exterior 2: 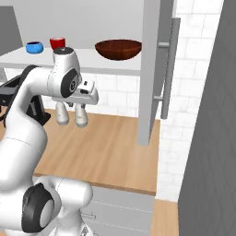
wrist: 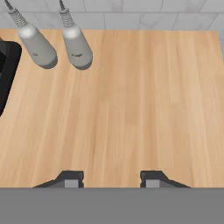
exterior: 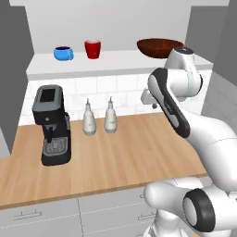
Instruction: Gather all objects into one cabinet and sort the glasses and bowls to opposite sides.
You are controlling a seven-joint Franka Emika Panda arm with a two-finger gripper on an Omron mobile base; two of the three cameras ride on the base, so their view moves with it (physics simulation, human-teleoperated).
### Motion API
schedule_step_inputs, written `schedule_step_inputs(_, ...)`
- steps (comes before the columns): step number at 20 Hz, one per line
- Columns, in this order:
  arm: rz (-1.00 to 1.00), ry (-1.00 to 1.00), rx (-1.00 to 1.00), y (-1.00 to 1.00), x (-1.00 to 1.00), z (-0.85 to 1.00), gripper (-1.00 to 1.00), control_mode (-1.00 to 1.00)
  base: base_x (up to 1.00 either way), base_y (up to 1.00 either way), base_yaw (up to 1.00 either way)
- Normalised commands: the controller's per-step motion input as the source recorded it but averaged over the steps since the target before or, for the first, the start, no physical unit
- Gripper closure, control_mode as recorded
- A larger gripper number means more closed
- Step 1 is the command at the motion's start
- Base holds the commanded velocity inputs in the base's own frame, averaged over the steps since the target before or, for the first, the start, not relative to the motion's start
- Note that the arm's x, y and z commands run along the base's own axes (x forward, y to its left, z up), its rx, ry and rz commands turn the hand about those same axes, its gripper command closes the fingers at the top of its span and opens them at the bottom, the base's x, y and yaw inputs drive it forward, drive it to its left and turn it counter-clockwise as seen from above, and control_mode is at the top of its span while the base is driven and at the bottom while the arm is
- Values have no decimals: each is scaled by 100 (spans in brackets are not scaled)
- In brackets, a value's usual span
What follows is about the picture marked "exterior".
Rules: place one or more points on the blue cup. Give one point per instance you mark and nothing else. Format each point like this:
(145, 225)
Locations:
(62, 54)

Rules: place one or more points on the brown wooden bowl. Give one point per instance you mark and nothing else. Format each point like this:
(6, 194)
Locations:
(155, 47)

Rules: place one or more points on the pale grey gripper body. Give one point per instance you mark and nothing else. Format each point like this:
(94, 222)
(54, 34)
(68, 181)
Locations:
(147, 97)

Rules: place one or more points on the grey cabinet door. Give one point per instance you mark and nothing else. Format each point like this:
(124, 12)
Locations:
(213, 34)
(12, 77)

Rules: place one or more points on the grey drawer front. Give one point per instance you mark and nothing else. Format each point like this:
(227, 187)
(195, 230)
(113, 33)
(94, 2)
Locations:
(111, 200)
(117, 220)
(49, 213)

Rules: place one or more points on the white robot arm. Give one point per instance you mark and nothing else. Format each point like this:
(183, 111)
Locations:
(213, 145)

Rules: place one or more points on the red cup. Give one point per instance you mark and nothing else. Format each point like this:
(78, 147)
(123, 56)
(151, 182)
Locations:
(93, 49)

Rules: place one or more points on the black coffee machine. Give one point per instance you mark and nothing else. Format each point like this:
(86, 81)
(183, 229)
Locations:
(54, 129)

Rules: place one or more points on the white bottle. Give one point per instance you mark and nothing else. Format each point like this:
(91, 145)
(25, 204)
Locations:
(89, 122)
(110, 119)

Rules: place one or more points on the white open cabinet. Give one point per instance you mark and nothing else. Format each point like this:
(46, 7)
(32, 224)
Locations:
(117, 63)

